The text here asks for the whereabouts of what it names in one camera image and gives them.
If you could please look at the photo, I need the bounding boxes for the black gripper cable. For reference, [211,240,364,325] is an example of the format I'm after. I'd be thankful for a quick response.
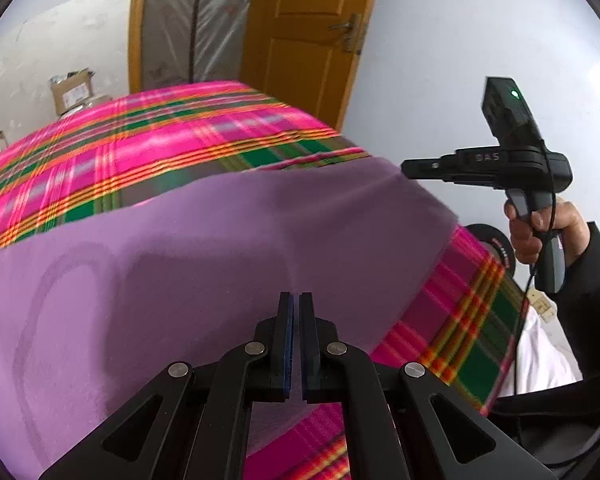
[510,195,562,396]

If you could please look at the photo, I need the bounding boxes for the white wall socket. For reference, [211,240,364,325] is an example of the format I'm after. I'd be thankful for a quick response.
[529,290,556,322]

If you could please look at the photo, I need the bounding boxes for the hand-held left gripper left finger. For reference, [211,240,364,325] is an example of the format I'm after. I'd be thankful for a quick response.
[39,291,296,480]

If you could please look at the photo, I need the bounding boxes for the pink green plaid bed sheet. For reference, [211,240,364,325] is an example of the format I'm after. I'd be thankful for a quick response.
[0,81,528,480]

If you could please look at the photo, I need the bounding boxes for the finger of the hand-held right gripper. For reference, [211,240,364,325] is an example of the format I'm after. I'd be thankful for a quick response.
[401,156,459,181]

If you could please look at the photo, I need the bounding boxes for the brown cardboard box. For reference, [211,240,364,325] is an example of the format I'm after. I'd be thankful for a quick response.
[50,69,98,116]

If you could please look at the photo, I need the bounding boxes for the clear plastic zipper curtain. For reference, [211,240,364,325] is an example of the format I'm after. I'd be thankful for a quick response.
[142,0,258,93]

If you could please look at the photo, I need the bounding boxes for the metal door handle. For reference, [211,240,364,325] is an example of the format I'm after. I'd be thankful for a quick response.
[330,12,364,54]

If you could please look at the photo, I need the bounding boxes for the wooden door frame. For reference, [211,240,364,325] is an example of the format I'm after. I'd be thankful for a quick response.
[128,0,154,93]

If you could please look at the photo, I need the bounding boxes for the person's right forearm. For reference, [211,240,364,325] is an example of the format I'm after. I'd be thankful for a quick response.
[555,222,600,386]

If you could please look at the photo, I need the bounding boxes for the white cloth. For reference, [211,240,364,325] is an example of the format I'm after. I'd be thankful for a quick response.
[500,305,581,398]

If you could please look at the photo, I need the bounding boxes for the purple sweater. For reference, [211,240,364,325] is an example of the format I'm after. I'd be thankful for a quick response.
[0,156,458,480]

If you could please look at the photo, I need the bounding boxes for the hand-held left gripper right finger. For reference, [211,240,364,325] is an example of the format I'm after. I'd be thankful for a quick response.
[299,291,556,480]

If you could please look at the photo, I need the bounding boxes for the wooden door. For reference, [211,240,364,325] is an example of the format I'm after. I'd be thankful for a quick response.
[240,0,384,129]

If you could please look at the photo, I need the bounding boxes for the person's right hand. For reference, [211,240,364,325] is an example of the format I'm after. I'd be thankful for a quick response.
[504,200,591,266]

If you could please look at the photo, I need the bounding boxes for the person's dark clothing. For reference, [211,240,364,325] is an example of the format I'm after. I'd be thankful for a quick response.
[490,375,600,480]

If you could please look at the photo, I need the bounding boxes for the black tape roll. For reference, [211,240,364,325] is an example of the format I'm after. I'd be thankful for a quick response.
[465,223,516,281]

